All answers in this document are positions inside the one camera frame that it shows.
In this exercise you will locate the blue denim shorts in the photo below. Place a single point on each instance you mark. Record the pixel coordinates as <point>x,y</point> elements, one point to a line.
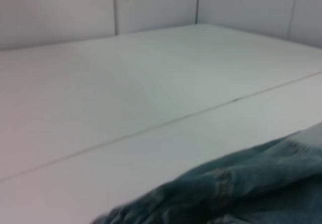
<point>239,183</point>

